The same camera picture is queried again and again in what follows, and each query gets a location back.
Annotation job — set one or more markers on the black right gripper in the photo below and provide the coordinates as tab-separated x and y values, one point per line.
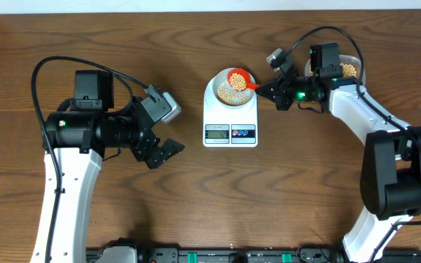
279	96

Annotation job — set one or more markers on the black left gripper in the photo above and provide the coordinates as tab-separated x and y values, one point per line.
142	150

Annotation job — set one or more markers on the red measuring scoop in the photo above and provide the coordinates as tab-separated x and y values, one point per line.
249	84

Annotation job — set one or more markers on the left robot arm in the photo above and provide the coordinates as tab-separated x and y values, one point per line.
79	133

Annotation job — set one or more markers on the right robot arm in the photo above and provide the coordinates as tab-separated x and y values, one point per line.
390	181

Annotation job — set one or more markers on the soybeans in scoop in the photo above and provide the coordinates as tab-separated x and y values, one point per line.
238	82

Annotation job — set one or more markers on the soybeans in bowl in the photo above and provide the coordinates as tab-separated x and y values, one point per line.
229	96

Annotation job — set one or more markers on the light blue bowl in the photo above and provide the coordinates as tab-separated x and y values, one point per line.
222	78

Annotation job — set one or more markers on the white digital kitchen scale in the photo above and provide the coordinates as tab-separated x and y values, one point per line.
228	127

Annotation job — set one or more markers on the soybeans in container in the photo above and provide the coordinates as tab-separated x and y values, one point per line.
349	70

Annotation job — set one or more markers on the clear plastic container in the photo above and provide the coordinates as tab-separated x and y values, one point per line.
356	62

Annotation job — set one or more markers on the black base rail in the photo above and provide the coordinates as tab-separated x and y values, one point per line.
127	250

